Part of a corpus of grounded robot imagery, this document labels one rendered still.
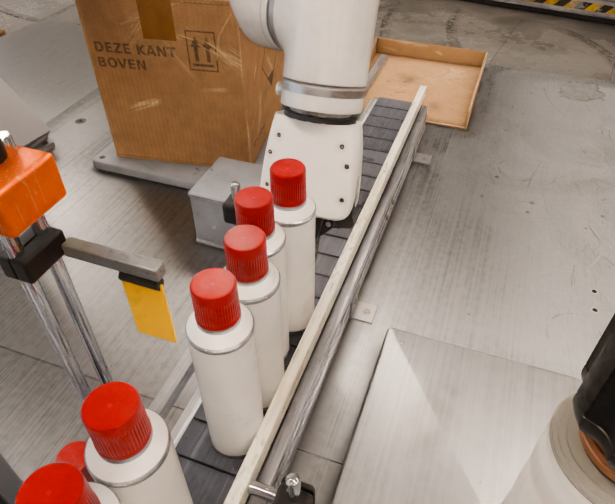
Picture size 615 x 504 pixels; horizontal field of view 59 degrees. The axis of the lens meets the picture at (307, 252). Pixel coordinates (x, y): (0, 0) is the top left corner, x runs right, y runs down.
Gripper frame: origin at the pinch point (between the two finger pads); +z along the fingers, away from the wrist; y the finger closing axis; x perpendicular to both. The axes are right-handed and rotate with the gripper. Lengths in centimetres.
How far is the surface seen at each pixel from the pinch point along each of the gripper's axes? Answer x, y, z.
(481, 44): 338, 2, -22
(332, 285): -0.4, 4.0, 3.2
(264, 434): -18.6, 4.1, 9.8
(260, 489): -22.6, 5.6, 11.7
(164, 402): -22.6, -3.5, 6.2
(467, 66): 83, 9, -18
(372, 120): 43.0, -3.0, -8.8
